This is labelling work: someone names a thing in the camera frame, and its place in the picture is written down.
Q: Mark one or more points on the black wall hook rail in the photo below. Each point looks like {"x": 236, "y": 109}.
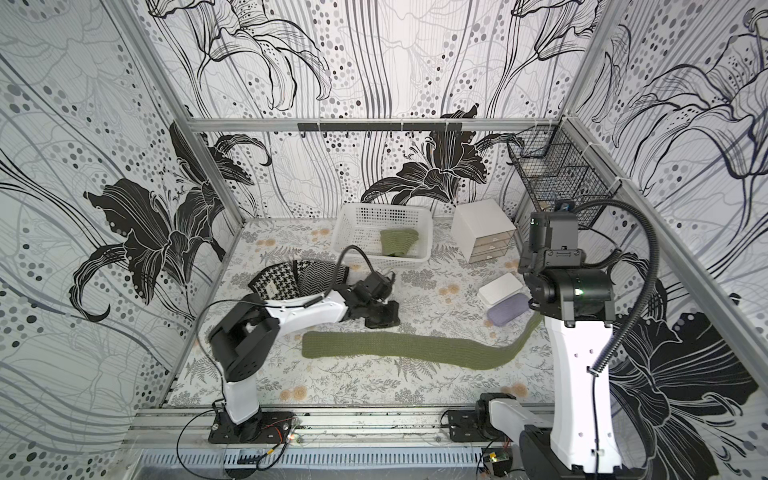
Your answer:
{"x": 390, "y": 126}

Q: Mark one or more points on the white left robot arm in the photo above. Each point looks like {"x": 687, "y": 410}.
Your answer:
{"x": 242, "y": 340}

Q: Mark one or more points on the white rectangular box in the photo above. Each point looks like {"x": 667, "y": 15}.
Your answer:
{"x": 499, "y": 289}

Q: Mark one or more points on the white slotted cable duct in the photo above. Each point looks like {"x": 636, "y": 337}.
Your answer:
{"x": 319, "y": 458}

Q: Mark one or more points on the white mini drawer cabinet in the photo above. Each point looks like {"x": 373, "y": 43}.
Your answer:
{"x": 482, "y": 231}

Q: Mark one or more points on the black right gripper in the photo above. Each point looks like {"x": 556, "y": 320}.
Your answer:
{"x": 541, "y": 264}

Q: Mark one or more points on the white plastic laundry basket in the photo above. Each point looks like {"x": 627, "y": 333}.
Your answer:
{"x": 360, "y": 223}

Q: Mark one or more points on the lavender flat pad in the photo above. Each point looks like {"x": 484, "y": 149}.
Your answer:
{"x": 508, "y": 310}

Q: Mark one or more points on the black wire wall basket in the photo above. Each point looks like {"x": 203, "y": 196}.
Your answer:
{"x": 551, "y": 163}

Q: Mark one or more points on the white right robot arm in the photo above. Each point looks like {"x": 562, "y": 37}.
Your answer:
{"x": 577, "y": 305}

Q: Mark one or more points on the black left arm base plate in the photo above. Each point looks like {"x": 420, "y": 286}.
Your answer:
{"x": 271, "y": 427}

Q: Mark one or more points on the black white patterned scarf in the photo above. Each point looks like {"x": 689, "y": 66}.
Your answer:
{"x": 297, "y": 278}

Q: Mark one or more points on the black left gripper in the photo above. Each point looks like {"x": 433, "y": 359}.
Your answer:
{"x": 390, "y": 316}

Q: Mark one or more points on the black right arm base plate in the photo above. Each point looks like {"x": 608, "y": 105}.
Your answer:
{"x": 468, "y": 425}

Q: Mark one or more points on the green knitted scarf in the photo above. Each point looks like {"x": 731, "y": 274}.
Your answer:
{"x": 458, "y": 352}
{"x": 398, "y": 242}

